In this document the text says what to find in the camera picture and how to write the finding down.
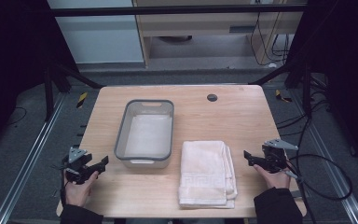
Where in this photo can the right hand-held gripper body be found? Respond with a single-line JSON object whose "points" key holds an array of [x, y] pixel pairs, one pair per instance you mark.
{"points": [[275, 155]]}

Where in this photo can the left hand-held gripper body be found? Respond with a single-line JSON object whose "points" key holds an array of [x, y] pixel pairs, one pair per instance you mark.
{"points": [[77, 165]]}

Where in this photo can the person's right hand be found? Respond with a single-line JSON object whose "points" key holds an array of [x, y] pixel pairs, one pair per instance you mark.
{"points": [[275, 179]]}

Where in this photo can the person's left hand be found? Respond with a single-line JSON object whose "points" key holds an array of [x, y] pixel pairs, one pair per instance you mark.
{"points": [[78, 192]]}

